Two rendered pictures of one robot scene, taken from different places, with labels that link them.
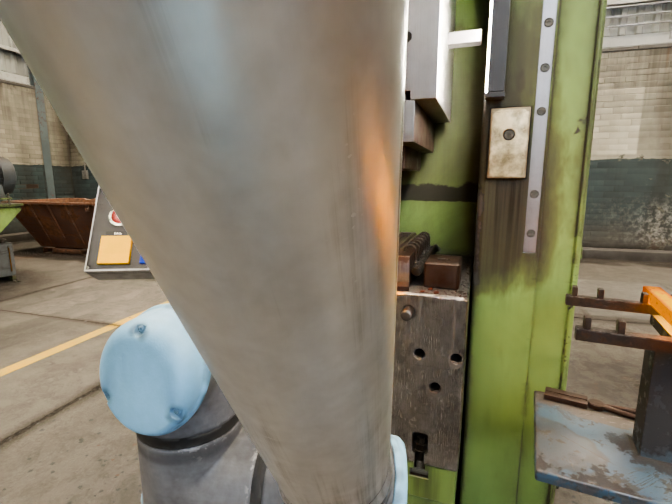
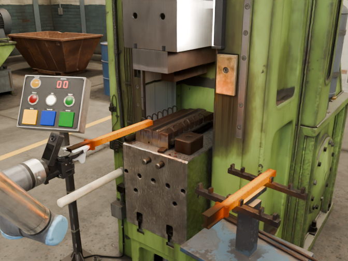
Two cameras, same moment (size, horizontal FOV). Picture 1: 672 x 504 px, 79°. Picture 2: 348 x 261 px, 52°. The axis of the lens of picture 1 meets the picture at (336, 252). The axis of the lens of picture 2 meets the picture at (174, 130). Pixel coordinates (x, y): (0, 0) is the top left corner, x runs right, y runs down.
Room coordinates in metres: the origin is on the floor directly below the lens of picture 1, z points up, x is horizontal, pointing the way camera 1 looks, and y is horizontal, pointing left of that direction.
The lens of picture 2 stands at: (-0.46, -0.63, 1.57)
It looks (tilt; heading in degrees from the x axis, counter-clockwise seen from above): 20 degrees down; 16
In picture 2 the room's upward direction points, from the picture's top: straight up
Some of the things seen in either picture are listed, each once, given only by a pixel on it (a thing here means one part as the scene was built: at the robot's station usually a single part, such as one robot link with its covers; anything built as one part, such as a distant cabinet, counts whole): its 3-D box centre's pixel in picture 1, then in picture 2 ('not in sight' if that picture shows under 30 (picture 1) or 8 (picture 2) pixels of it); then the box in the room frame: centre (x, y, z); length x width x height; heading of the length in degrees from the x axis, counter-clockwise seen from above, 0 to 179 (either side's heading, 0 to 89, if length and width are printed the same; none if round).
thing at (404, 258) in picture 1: (388, 253); (176, 125); (1.23, -0.16, 0.96); 0.42 x 0.20 x 0.09; 160
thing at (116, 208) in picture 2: not in sight; (119, 209); (1.26, 0.21, 0.36); 0.09 x 0.07 x 0.12; 70
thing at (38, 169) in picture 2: not in sight; (33, 173); (0.42, 0.10, 1.04); 0.10 x 0.05 x 0.09; 71
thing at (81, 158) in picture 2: not in sight; (82, 155); (0.59, 0.02, 1.04); 0.09 x 0.03 x 0.06; 158
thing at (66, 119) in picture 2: not in sight; (67, 119); (1.02, 0.35, 1.01); 0.07 x 0.05 x 0.07; 95
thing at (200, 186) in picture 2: (594, 306); (222, 177); (0.72, -0.48, 0.95); 0.23 x 0.06 x 0.02; 155
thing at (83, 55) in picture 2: (82, 225); (56, 54); (6.73, 4.23, 0.42); 1.89 x 1.20 x 0.85; 73
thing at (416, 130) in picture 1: (391, 132); (176, 55); (1.23, -0.16, 1.32); 0.42 x 0.20 x 0.10; 160
